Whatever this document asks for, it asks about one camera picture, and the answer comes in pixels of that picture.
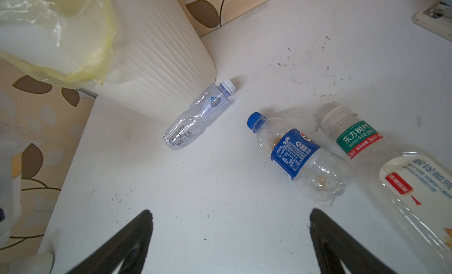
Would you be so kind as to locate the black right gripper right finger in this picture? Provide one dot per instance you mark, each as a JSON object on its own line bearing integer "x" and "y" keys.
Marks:
{"x": 336, "y": 250}

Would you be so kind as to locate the capless bottle green red label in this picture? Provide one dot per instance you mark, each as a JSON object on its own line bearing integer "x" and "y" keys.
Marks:
{"x": 410, "y": 187}

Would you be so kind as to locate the white ribbed trash bin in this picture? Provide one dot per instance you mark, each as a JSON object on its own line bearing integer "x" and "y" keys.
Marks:
{"x": 160, "y": 64}

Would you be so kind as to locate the clear bottle blue label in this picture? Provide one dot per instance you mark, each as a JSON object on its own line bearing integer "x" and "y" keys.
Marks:
{"x": 321, "y": 175}

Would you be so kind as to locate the yellow bin liner bag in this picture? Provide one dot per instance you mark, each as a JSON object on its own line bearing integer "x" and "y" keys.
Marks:
{"x": 65, "y": 43}

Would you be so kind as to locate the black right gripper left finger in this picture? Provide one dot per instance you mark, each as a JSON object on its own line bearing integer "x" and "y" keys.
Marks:
{"x": 124, "y": 253}

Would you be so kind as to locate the clear bottle yellow label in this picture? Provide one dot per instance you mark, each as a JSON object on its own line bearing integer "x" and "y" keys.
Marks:
{"x": 11, "y": 176}

